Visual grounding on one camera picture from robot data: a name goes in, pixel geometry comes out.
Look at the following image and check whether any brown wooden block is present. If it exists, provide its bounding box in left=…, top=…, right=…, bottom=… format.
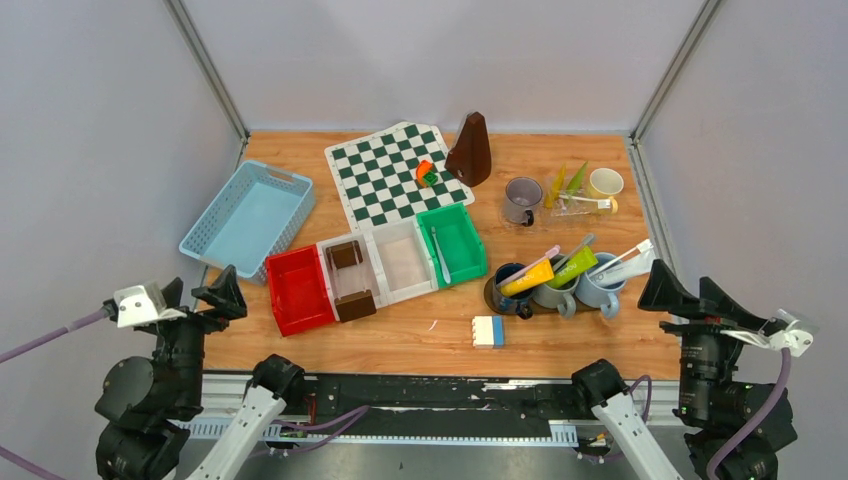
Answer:
left=324, top=240, right=363, bottom=270
left=334, top=290, right=377, bottom=323

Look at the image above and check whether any light blue toothbrush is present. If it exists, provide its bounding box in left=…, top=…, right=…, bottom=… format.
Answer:
left=430, top=227, right=452, bottom=285

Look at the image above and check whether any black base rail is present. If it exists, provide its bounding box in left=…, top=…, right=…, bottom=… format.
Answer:
left=282, top=373, right=595, bottom=438

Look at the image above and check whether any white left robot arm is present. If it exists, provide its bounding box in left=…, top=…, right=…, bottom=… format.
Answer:
left=95, top=265, right=307, bottom=479

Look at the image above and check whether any dark blue mug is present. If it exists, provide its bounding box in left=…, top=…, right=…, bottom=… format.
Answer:
left=489, top=263, right=535, bottom=319

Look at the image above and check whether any white toothbrush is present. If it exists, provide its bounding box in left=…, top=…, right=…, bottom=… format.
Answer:
left=559, top=194, right=618, bottom=214
left=587, top=239, right=655, bottom=277

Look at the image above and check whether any white bin with toothpastes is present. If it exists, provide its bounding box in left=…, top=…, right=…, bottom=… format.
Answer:
left=363, top=217, right=439, bottom=308

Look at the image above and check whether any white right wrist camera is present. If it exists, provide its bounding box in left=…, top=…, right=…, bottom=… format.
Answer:
left=722, top=309, right=820, bottom=358

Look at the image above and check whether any orange toy block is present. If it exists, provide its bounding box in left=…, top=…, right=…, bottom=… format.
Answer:
left=415, top=160, right=435, bottom=188

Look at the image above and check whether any red plastic bin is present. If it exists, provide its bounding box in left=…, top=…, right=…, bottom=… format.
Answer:
left=265, top=245, right=336, bottom=337

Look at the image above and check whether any white toothpaste tube black cap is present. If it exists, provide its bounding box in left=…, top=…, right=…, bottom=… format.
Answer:
left=589, top=250, right=656, bottom=288

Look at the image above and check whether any white blue toy brick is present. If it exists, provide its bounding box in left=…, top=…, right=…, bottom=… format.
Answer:
left=471, top=315, right=505, bottom=348

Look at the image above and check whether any cream mug yellow handle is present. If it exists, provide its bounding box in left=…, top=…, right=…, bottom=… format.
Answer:
left=588, top=168, right=624, bottom=210

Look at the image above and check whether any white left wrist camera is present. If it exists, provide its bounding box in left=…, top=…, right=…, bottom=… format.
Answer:
left=113, top=281, right=187, bottom=328

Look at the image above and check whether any light blue mug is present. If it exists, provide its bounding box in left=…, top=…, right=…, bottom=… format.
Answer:
left=575, top=252, right=628, bottom=320

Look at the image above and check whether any grey mug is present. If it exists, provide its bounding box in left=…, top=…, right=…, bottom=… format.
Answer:
left=531, top=274, right=580, bottom=318

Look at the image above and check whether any yellow toothpaste tube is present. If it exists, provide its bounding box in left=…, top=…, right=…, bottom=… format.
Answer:
left=498, top=260, right=554, bottom=297
left=544, top=163, right=567, bottom=200

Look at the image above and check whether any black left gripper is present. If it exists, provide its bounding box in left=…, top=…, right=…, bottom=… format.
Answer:
left=154, top=262, right=247, bottom=409

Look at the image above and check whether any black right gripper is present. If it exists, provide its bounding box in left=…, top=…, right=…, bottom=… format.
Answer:
left=634, top=257, right=760, bottom=417

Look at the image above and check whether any white plastic bin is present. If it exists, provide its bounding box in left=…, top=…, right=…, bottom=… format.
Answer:
left=316, top=231, right=381, bottom=320

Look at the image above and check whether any grey toothbrush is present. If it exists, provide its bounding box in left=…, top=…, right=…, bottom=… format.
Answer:
left=553, top=233, right=596, bottom=273

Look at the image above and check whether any dark wooden oval tray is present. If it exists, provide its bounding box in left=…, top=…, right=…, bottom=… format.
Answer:
left=483, top=276, right=597, bottom=316

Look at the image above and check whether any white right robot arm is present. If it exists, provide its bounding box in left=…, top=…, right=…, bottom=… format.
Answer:
left=178, top=259, right=815, bottom=479

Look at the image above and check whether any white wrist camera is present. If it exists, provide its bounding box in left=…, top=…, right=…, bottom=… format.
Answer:
left=722, top=309, right=820, bottom=358
left=113, top=281, right=187, bottom=328

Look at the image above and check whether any green plastic bin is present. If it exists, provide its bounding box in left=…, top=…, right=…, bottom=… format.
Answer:
left=416, top=203, right=488, bottom=289

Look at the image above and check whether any purple mug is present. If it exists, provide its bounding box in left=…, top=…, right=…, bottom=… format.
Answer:
left=505, top=177, right=544, bottom=205

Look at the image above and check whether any light blue perforated basket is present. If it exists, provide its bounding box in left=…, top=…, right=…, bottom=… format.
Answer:
left=178, top=160, right=316, bottom=285

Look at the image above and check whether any green white chessboard mat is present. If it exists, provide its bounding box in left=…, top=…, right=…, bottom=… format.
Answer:
left=324, top=121, right=475, bottom=232

